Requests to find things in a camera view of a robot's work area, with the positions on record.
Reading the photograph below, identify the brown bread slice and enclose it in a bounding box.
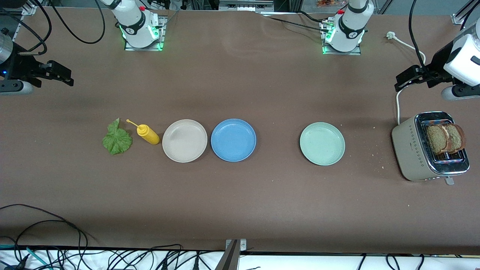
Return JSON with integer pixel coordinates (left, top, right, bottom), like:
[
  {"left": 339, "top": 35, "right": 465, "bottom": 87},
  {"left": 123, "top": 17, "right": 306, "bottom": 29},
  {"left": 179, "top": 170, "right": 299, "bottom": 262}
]
[
  {"left": 444, "top": 123, "right": 467, "bottom": 153},
  {"left": 426, "top": 124, "right": 449, "bottom": 155}
]

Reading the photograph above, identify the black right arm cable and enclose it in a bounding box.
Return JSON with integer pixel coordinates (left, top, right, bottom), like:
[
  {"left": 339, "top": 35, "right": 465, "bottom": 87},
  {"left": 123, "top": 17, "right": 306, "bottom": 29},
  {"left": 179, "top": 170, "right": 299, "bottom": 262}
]
[{"left": 0, "top": 0, "right": 106, "bottom": 53}]

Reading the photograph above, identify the aluminium corner profile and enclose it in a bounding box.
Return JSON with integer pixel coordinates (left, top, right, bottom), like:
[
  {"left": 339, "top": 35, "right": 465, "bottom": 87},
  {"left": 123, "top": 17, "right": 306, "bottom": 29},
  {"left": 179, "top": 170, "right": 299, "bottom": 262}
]
[{"left": 451, "top": 0, "right": 480, "bottom": 26}]

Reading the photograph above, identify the black looped floor cable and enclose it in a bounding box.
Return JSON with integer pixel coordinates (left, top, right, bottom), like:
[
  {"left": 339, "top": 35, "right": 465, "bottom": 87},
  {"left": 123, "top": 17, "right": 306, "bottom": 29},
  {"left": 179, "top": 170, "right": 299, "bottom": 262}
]
[{"left": 0, "top": 204, "right": 89, "bottom": 270}]

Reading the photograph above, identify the metal table edge bracket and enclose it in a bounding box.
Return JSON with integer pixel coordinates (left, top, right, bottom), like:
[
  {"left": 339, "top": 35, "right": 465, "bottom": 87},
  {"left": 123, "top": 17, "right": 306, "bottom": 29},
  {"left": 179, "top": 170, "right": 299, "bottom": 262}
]
[{"left": 214, "top": 239, "right": 248, "bottom": 270}]

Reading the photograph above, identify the black cable on table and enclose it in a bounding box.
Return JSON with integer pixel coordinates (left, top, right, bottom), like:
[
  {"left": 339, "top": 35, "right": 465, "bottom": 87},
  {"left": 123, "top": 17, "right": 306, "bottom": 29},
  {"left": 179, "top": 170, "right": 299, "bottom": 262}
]
[{"left": 259, "top": 10, "right": 332, "bottom": 34}]

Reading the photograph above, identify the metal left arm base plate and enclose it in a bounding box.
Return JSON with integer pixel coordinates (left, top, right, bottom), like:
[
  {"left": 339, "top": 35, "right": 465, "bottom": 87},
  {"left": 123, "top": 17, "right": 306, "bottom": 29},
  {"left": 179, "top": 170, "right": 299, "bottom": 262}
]
[{"left": 322, "top": 19, "right": 362, "bottom": 56}]

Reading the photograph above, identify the white shelf below table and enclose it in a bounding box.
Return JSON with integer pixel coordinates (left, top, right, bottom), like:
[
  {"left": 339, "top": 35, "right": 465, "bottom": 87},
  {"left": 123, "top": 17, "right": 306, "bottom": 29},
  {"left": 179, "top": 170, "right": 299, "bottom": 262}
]
[{"left": 0, "top": 248, "right": 480, "bottom": 270}]

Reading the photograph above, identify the yellow mustard squeeze bottle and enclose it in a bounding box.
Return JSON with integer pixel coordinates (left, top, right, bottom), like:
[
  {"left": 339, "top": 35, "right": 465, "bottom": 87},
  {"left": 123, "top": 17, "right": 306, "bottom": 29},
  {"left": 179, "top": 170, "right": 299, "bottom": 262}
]
[{"left": 126, "top": 119, "right": 160, "bottom": 145}]

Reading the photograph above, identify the teal cable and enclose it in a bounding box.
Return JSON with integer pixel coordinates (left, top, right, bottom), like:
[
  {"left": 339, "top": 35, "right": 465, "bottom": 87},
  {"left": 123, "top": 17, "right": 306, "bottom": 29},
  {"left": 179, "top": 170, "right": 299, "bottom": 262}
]
[{"left": 0, "top": 244, "right": 53, "bottom": 270}]

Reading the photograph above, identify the beige chrome toaster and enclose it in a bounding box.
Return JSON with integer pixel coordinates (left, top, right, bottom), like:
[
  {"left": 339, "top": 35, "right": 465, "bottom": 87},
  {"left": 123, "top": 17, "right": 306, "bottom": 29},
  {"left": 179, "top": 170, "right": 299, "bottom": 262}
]
[{"left": 391, "top": 111, "right": 470, "bottom": 185}]

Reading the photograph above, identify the green lettuce leaf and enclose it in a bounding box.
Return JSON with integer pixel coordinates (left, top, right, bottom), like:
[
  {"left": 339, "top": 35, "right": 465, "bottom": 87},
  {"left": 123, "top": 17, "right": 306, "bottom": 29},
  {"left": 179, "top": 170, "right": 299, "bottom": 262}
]
[{"left": 102, "top": 118, "right": 133, "bottom": 155}]

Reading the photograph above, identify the aluminium side rail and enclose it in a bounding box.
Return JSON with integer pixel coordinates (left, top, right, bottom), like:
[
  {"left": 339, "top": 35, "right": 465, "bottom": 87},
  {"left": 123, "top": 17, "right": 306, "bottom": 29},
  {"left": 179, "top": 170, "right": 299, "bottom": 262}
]
[{"left": 11, "top": 0, "right": 32, "bottom": 42}]

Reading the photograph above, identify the mint green round plate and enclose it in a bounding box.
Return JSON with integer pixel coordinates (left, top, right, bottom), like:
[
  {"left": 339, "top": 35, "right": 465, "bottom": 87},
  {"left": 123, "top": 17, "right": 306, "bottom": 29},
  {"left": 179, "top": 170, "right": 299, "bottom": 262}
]
[{"left": 300, "top": 122, "right": 346, "bottom": 166}]

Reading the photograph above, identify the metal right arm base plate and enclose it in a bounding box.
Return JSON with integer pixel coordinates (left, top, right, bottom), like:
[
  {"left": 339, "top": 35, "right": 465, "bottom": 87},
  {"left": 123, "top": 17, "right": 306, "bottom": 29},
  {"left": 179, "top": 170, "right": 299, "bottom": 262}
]
[{"left": 124, "top": 15, "right": 167, "bottom": 51}]

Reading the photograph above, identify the blue round plate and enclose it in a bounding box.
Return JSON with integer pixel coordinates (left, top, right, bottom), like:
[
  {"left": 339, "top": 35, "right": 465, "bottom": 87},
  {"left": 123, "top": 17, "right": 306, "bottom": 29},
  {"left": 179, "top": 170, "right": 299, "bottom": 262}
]
[{"left": 211, "top": 118, "right": 257, "bottom": 162}]

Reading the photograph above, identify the white toaster power cord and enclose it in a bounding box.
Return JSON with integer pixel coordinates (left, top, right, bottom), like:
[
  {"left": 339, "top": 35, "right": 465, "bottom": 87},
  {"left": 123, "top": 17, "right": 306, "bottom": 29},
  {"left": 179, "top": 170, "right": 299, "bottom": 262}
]
[{"left": 386, "top": 32, "right": 427, "bottom": 125}]

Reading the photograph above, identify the beige round plate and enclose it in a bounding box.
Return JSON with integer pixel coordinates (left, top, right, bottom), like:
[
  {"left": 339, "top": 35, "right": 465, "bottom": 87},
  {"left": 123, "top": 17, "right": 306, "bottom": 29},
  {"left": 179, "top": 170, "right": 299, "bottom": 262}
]
[{"left": 162, "top": 119, "right": 208, "bottom": 163}]

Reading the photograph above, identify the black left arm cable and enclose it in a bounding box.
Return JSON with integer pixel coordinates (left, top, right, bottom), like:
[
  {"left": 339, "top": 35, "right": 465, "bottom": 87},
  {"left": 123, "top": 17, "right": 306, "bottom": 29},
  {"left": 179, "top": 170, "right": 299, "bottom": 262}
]
[{"left": 408, "top": 0, "right": 428, "bottom": 70}]

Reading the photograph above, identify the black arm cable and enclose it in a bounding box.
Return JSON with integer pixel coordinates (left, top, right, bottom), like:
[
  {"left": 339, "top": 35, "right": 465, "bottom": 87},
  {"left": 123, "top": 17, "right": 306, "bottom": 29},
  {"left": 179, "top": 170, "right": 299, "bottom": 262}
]
[
  {"left": 0, "top": 0, "right": 106, "bottom": 53},
  {"left": 408, "top": 0, "right": 428, "bottom": 70}
]

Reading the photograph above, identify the aluminium frame bar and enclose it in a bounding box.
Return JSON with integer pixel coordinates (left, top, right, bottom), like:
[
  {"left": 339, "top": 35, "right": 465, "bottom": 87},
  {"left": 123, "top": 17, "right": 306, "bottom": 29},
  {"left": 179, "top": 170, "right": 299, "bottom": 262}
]
[{"left": 219, "top": 0, "right": 275, "bottom": 12}]

